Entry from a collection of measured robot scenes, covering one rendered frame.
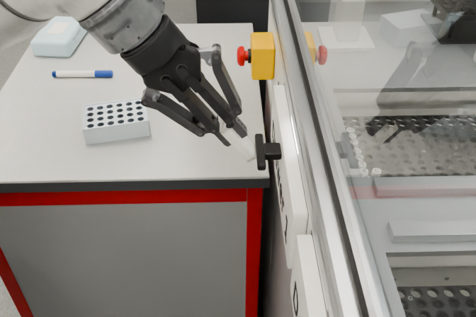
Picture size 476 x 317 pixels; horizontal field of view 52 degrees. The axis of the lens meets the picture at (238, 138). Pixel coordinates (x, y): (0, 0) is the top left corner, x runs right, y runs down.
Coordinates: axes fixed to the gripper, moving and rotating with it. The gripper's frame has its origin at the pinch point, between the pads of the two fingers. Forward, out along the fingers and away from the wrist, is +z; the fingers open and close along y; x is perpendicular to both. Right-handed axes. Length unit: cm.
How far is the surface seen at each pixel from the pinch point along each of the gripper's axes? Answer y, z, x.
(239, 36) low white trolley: -8, 15, 64
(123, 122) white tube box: -25.2, -1.3, 22.1
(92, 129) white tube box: -29.8, -4.4, 20.0
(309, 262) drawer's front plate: 5.8, 4.2, -21.3
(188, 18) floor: -74, 62, 238
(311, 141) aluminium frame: 10.5, -0.1, -8.4
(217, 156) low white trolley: -12.6, 11.9, 15.6
